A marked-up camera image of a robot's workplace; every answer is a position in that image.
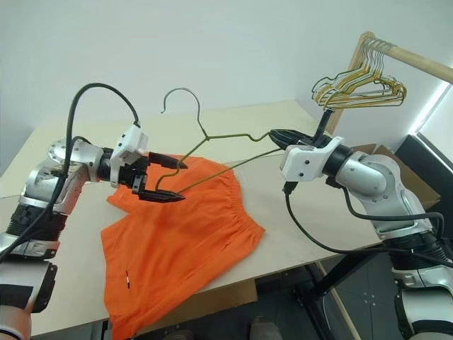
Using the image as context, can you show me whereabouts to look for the orange shorts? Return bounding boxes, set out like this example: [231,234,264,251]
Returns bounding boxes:
[100,154,266,340]

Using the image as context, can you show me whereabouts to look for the brown cardboard box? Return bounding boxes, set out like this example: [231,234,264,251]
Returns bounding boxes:
[348,143,442,213]

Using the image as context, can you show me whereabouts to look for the black table leg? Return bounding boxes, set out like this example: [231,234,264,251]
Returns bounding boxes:
[313,247,390,298]

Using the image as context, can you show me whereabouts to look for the grey rounded shape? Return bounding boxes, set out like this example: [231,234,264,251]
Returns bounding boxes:
[250,314,280,340]

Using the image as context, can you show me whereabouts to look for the wooden clothes rack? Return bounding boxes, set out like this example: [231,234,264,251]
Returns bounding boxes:
[316,30,453,340]

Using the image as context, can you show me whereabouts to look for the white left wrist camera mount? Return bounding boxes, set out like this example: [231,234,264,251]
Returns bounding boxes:
[109,123,150,188]

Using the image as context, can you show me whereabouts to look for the black chair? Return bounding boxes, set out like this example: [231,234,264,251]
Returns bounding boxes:
[394,133,453,227]

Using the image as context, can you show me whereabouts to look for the olive green wire hanger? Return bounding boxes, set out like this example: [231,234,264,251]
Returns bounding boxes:
[154,86,284,196]

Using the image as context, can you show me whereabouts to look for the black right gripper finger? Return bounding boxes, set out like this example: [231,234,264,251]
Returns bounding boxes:
[269,129,309,140]
[273,136,305,148]

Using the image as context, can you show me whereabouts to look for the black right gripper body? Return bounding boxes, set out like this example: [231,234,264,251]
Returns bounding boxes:
[299,108,336,148]

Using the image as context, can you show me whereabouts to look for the gold wire hanger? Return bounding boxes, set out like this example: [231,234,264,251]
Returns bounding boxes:
[316,38,404,107]
[321,37,408,109]

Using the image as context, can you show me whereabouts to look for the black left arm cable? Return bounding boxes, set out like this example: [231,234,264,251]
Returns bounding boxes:
[0,83,142,263]

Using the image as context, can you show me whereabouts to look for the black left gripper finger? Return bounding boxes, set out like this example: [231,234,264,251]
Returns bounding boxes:
[147,151,190,170]
[137,188,188,205]

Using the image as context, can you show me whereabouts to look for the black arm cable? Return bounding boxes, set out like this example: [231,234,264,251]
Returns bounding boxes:
[0,83,142,263]
[282,175,453,270]

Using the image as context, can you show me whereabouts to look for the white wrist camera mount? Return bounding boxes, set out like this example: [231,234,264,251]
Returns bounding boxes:
[109,123,150,188]
[280,136,344,183]

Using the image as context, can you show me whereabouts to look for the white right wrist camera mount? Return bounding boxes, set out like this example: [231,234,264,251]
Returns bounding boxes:
[280,136,344,183]

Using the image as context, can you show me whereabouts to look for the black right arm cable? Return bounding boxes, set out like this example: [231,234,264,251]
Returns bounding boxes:
[282,175,453,270]

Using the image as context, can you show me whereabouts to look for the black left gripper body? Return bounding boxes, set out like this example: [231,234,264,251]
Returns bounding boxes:
[122,154,152,196]

